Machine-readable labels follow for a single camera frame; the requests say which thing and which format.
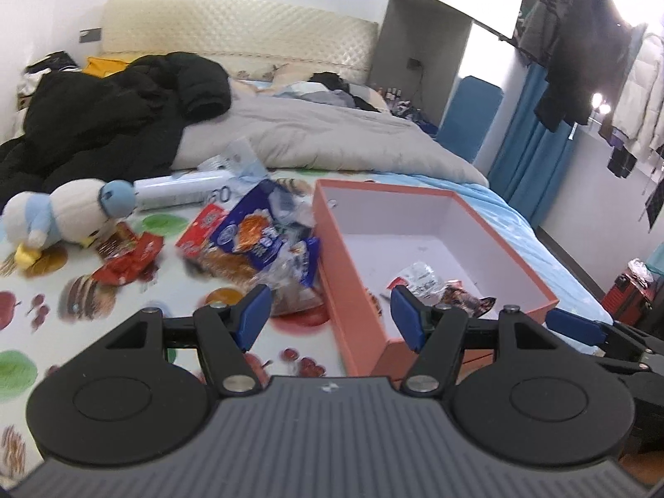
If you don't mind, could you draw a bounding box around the glowing round lamp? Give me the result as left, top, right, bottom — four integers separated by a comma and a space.
588, 90, 613, 120

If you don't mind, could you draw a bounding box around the pile of black white clothes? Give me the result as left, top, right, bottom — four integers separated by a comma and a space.
15, 51, 81, 99

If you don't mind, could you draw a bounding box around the cream quilted headboard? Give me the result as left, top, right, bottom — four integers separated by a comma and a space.
98, 0, 379, 84

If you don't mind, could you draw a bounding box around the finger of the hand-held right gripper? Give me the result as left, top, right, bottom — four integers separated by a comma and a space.
544, 308, 664, 377

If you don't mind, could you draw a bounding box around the white cylindrical tube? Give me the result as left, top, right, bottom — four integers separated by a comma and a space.
132, 170, 234, 212

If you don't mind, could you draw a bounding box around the fruit print mat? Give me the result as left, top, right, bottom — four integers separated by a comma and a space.
0, 166, 395, 483

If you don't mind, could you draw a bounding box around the orange-brown snack bag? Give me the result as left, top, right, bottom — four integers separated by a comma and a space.
200, 249, 325, 318

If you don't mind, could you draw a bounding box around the grey duvet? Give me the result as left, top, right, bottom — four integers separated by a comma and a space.
171, 80, 489, 188

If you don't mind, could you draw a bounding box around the dark brown clear snack packet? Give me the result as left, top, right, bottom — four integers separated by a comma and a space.
441, 280, 497, 317

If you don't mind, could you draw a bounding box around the black hanging coat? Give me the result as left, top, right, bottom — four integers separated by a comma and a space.
534, 0, 649, 133

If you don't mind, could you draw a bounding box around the black puffer jacket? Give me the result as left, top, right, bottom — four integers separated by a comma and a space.
0, 52, 232, 198

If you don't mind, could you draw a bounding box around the pile of dark clothes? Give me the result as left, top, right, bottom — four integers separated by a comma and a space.
272, 71, 390, 112

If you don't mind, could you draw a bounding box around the orange cardboard box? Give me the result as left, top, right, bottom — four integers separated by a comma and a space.
312, 179, 560, 378

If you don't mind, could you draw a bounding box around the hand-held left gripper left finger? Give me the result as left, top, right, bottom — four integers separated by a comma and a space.
104, 284, 273, 396

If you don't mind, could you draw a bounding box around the white hanging puffer jacket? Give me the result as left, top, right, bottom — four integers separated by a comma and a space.
602, 31, 664, 159

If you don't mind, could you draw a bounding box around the clear plastic wrapper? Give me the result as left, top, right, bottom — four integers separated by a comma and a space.
197, 136, 268, 182

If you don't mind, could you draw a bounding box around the grey hanging jacket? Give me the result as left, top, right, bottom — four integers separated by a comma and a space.
519, 0, 576, 66

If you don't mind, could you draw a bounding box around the blue chair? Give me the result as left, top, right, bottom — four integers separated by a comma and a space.
436, 75, 504, 164

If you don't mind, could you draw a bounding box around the yellow pillow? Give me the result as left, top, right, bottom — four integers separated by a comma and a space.
83, 56, 137, 78

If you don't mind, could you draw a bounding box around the red suitcase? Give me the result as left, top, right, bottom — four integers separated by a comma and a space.
604, 270, 664, 340

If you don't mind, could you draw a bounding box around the clear white snack packet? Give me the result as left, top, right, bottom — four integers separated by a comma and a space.
386, 261, 448, 300

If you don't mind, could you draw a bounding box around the cluster of cosmetic bottles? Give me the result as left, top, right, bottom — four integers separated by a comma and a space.
381, 85, 439, 133

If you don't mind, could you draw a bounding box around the red packet with white label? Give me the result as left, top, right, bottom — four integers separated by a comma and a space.
176, 203, 230, 261

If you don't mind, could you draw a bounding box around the blue and white plush penguin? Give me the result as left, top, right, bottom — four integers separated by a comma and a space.
0, 179, 138, 271

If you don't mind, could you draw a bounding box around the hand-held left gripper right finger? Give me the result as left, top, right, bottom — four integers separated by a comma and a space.
390, 284, 564, 396

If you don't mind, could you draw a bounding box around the large blue snack bag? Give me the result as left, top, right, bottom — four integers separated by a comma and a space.
210, 179, 322, 291

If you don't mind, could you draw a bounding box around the floral pillow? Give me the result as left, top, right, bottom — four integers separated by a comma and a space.
228, 62, 312, 95

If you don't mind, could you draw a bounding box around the grey wall cabinet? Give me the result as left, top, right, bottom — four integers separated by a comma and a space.
366, 0, 530, 130

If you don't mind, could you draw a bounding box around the blue curtain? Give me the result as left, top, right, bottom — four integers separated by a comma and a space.
488, 65, 579, 224

